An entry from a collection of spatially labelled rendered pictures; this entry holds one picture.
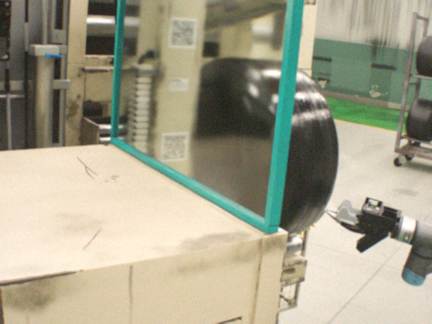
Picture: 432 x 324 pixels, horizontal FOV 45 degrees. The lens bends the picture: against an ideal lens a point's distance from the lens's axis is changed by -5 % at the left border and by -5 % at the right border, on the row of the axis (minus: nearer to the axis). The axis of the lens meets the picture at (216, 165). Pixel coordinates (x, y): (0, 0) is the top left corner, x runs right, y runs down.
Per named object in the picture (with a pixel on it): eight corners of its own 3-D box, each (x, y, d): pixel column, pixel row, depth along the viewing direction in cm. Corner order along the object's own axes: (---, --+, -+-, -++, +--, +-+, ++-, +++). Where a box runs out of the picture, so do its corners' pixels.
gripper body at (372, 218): (364, 195, 154) (403, 206, 152) (356, 217, 159) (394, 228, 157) (361, 210, 148) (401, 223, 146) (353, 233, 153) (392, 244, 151)
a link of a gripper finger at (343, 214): (330, 198, 154) (361, 207, 152) (325, 214, 158) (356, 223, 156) (329, 204, 152) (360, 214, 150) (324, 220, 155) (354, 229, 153)
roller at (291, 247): (200, 256, 150) (203, 272, 149) (208, 254, 147) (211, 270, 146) (294, 237, 169) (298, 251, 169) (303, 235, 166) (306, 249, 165)
